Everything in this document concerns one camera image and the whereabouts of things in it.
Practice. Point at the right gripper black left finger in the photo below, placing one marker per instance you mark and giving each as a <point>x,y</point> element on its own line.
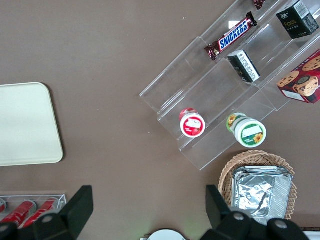
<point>75,210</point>

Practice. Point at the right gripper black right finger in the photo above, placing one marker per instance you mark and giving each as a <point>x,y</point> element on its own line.
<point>220,212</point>

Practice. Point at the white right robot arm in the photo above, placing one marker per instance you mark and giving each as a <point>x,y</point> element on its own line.
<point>166,236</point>

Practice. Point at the light wicker basket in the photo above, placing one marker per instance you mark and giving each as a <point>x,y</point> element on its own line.
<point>226,175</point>

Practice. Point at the cream plastic tray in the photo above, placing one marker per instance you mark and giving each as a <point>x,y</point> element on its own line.
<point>25,125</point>

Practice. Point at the clear acrylic bottle rack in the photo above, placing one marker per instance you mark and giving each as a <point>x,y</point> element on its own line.
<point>61,198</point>

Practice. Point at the aluminium foil container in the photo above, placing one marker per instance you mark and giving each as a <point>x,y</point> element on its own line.
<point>255,195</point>

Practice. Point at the red yogurt cup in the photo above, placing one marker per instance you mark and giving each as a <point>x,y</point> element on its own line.
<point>192,126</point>

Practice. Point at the white snack bin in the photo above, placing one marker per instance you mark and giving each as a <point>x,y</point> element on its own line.
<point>313,236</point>

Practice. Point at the clear acrylic stepped shelf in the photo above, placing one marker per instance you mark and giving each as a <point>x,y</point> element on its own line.
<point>225,100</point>

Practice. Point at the black Face carton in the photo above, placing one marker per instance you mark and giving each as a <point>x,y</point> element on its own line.
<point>246,66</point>
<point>295,22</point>

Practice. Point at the red cookie box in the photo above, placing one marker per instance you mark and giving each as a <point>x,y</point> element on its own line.
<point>302,82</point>

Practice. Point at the Snickers chocolate bar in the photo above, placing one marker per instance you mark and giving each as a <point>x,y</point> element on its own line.
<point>258,3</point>
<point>233,33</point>

